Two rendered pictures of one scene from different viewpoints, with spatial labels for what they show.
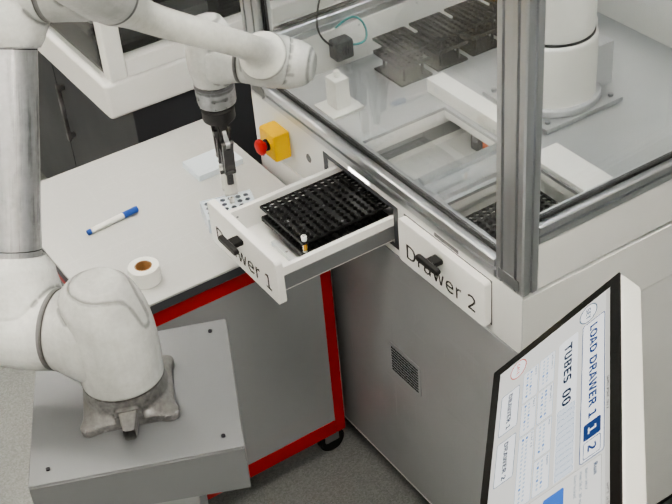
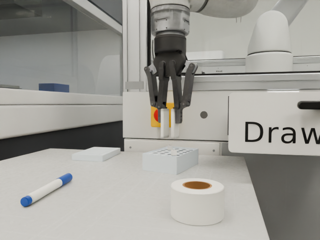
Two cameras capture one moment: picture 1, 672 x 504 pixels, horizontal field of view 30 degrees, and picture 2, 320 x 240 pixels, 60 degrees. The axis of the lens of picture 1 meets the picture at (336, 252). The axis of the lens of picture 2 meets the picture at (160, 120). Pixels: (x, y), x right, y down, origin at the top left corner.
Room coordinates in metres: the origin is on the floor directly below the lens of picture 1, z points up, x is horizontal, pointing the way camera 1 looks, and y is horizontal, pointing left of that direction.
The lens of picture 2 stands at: (2.00, 0.72, 0.91)
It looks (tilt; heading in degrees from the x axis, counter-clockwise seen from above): 3 degrees down; 314
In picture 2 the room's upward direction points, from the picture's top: straight up
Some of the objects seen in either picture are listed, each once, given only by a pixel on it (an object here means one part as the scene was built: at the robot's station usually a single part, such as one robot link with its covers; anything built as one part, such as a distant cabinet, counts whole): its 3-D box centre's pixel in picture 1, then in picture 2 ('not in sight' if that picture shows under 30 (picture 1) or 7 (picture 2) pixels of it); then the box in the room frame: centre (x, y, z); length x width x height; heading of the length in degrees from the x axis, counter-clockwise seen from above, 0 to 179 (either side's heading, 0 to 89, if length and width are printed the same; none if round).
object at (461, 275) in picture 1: (443, 269); not in sight; (2.01, -0.22, 0.87); 0.29 x 0.02 x 0.11; 30
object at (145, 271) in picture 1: (144, 272); (196, 199); (2.22, 0.43, 0.78); 0.07 x 0.07 x 0.04
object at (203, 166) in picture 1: (212, 162); (97, 153); (2.66, 0.29, 0.77); 0.13 x 0.09 x 0.02; 121
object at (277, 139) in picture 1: (274, 141); (164, 115); (2.56, 0.12, 0.88); 0.07 x 0.05 x 0.07; 30
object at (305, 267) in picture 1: (328, 217); not in sight; (2.25, 0.01, 0.86); 0.40 x 0.26 x 0.06; 120
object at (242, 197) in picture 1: (230, 211); (171, 158); (2.43, 0.24, 0.78); 0.12 x 0.08 x 0.04; 105
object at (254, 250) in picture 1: (246, 250); (315, 123); (2.14, 0.19, 0.87); 0.29 x 0.02 x 0.11; 30
